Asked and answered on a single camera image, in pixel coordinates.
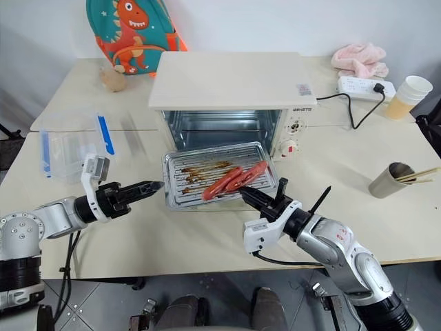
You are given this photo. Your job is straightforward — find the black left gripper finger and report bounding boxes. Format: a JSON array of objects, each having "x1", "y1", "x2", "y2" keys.
[
  {"x1": 121, "y1": 188, "x2": 163, "y2": 209},
  {"x1": 119, "y1": 179, "x2": 165, "y2": 198}
]

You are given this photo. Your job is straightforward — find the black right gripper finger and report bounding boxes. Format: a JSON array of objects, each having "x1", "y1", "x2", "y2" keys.
[
  {"x1": 240, "y1": 185, "x2": 276, "y2": 206},
  {"x1": 240, "y1": 189, "x2": 273, "y2": 212}
]

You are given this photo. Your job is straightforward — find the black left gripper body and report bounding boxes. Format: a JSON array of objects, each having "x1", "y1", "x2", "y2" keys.
[{"x1": 96, "y1": 182, "x2": 134, "y2": 221}]

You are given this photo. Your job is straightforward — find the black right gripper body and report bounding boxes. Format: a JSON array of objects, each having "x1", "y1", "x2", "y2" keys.
[{"x1": 258, "y1": 178, "x2": 294, "y2": 223}]

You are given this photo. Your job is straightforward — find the silver ribbed baking tray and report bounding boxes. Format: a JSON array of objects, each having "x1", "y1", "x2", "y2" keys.
[{"x1": 161, "y1": 141, "x2": 278, "y2": 211}]

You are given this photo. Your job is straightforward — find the red sausage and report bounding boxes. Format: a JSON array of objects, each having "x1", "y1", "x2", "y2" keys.
[
  {"x1": 202, "y1": 166, "x2": 244, "y2": 201},
  {"x1": 223, "y1": 160, "x2": 269, "y2": 192}
]

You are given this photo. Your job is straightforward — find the glass oven door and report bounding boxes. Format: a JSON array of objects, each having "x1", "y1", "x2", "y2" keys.
[{"x1": 163, "y1": 157, "x2": 280, "y2": 212}]

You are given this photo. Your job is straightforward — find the cream oven knob red mark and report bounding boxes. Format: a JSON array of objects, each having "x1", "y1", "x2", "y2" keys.
[{"x1": 278, "y1": 137, "x2": 299, "y2": 158}]

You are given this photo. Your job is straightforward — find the cream toaster oven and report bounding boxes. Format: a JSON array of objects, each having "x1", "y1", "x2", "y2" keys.
[{"x1": 147, "y1": 51, "x2": 318, "y2": 163}]

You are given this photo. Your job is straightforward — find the clear container with blue clips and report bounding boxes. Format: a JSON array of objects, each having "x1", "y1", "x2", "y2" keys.
[{"x1": 38, "y1": 111, "x2": 116, "y2": 184}]

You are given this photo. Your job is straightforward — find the dark rounded shape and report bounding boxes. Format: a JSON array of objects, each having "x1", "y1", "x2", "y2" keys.
[
  {"x1": 161, "y1": 294, "x2": 209, "y2": 331},
  {"x1": 252, "y1": 286, "x2": 287, "y2": 331}
]

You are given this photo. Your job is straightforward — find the grey metal cup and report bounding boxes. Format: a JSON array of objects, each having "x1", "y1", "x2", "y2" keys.
[{"x1": 368, "y1": 161, "x2": 416, "y2": 201}]

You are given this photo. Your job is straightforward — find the brown plush toy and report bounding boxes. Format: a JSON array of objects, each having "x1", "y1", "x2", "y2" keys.
[{"x1": 99, "y1": 65, "x2": 127, "y2": 93}]

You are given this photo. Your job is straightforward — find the black stand with legs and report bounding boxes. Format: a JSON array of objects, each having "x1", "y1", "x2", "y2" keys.
[{"x1": 0, "y1": 122, "x2": 27, "y2": 170}]

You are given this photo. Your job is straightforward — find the white power strip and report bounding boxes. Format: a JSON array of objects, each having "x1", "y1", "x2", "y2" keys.
[{"x1": 336, "y1": 76, "x2": 398, "y2": 102}]

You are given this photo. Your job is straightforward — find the wooden chopstick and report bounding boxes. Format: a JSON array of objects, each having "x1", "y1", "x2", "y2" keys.
[
  {"x1": 396, "y1": 167, "x2": 441, "y2": 181},
  {"x1": 401, "y1": 175, "x2": 438, "y2": 184}
]

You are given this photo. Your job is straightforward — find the teal dinosaur backpack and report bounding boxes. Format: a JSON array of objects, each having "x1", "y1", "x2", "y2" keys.
[{"x1": 85, "y1": 0, "x2": 189, "y2": 79}]

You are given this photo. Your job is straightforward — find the tan paper cup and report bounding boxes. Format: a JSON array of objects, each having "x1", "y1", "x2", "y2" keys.
[{"x1": 383, "y1": 92, "x2": 420, "y2": 121}]

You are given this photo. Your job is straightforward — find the pink towel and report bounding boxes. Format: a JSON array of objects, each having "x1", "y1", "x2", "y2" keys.
[{"x1": 331, "y1": 41, "x2": 389, "y2": 79}]

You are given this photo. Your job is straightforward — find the black object at table side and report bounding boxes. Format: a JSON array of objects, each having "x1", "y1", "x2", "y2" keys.
[{"x1": 415, "y1": 112, "x2": 441, "y2": 165}]

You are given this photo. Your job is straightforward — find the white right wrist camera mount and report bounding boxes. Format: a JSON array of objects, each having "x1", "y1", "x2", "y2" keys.
[{"x1": 243, "y1": 201, "x2": 303, "y2": 255}]

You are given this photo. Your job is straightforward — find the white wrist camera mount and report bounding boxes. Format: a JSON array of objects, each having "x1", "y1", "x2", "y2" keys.
[
  {"x1": 243, "y1": 201, "x2": 303, "y2": 255},
  {"x1": 80, "y1": 153, "x2": 112, "y2": 221}
]

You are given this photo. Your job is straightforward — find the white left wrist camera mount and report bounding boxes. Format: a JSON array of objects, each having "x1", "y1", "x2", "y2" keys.
[{"x1": 80, "y1": 153, "x2": 112, "y2": 221}]

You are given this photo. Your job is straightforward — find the black pointed wrist strap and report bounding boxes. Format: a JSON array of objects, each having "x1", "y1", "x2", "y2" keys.
[{"x1": 307, "y1": 185, "x2": 333, "y2": 217}]

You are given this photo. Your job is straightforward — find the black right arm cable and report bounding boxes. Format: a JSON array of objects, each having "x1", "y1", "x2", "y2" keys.
[{"x1": 252, "y1": 250, "x2": 324, "y2": 268}]

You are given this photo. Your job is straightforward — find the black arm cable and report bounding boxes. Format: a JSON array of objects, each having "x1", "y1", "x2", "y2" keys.
[
  {"x1": 252, "y1": 250, "x2": 324, "y2": 268},
  {"x1": 54, "y1": 230, "x2": 82, "y2": 331}
]

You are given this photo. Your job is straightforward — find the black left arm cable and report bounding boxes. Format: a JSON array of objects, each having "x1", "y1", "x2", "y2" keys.
[{"x1": 54, "y1": 230, "x2": 82, "y2": 331}]

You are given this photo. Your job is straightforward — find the metal caster bracket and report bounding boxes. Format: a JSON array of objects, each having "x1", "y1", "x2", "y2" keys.
[
  {"x1": 311, "y1": 281, "x2": 349, "y2": 331},
  {"x1": 129, "y1": 298, "x2": 158, "y2": 331}
]

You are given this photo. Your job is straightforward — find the black plug with cable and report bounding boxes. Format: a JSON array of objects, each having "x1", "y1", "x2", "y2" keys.
[{"x1": 316, "y1": 82, "x2": 385, "y2": 130}]

